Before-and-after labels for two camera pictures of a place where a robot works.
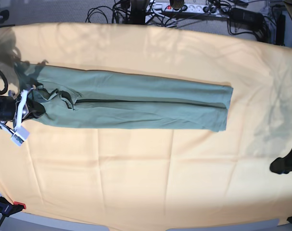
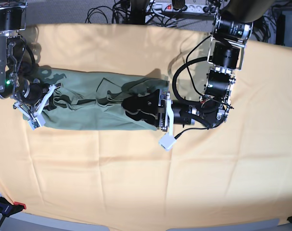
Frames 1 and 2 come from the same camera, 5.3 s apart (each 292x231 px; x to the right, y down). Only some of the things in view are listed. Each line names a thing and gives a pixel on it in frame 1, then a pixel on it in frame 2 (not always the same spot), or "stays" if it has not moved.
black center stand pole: x=137 y=14 stays
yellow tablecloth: x=129 y=178 stays
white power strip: x=205 y=9 stays
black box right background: x=280 y=30 stays
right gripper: x=290 y=162 -> x=170 y=111
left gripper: x=19 y=109 -> x=35 y=95
